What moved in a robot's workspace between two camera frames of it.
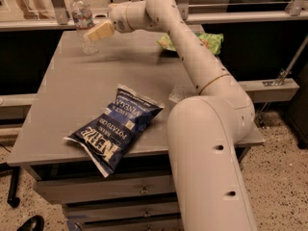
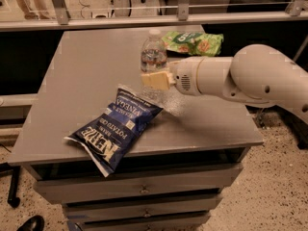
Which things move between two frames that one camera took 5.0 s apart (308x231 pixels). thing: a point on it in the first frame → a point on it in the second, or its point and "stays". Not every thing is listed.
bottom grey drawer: [162, 223] stays
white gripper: [118, 17] → [183, 75]
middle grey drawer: [86, 214] stays
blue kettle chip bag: [108, 139] stays
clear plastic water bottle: [84, 20] → [153, 60]
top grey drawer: [63, 191] stays
